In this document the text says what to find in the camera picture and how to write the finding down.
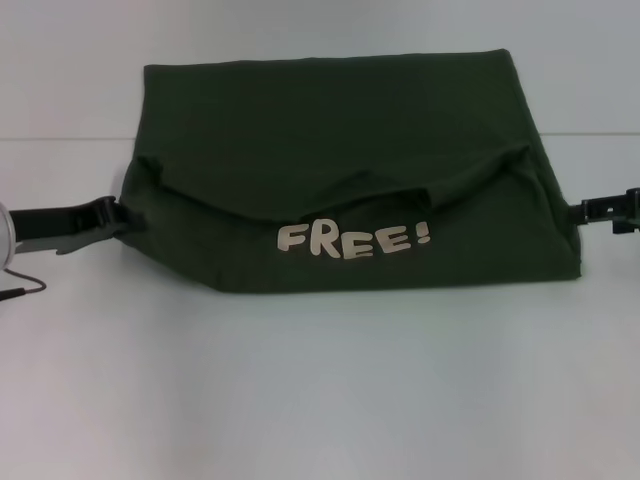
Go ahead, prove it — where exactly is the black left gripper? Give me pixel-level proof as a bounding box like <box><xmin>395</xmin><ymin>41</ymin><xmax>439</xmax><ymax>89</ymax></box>
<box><xmin>10</xmin><ymin>195</ymin><xmax>147</xmax><ymax>242</ymax></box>

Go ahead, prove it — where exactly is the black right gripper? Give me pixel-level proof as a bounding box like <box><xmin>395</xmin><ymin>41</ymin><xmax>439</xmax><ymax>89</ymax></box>
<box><xmin>566</xmin><ymin>186</ymin><xmax>640</xmax><ymax>234</ymax></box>

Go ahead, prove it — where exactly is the dark green t-shirt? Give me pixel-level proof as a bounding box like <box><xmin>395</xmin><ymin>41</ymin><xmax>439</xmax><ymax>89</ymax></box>
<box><xmin>115</xmin><ymin>48</ymin><xmax>584</xmax><ymax>298</ymax></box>

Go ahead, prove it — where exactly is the dark red left gripper cable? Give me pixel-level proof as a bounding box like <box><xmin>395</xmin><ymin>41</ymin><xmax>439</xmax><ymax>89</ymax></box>
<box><xmin>0</xmin><ymin>266</ymin><xmax>48</xmax><ymax>302</ymax></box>

